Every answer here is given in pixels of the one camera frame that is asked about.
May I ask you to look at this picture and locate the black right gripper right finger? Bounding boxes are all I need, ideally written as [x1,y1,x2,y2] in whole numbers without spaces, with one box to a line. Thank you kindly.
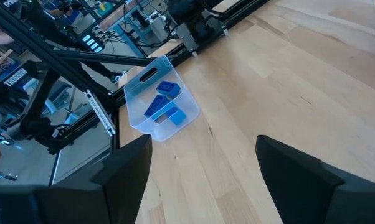
[255,134,375,224]

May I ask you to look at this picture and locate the power strip with lit switches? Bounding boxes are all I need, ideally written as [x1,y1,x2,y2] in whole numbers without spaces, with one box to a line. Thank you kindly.
[80,29,107,54]

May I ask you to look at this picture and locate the black aluminium table frame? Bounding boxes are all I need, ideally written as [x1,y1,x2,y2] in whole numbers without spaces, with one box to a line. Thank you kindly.
[0,0,271,187]

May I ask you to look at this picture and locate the clear plastic bin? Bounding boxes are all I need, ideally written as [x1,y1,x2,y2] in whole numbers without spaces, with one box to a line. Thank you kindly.
[123,55,201,143]

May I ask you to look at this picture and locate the black rail with silver brackets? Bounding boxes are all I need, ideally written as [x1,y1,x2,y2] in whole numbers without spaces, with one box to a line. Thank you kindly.
[82,89,117,137]

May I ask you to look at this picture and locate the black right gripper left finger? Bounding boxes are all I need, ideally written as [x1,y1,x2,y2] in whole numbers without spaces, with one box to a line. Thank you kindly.
[0,134,153,224]

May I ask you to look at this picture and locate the person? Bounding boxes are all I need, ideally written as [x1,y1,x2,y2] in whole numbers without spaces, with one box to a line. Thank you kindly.
[19,0,128,85]

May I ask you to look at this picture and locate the blue toy brick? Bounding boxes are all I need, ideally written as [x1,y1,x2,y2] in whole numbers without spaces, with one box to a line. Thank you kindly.
[143,93,171,119]
[155,80,182,98]
[154,106,188,126]

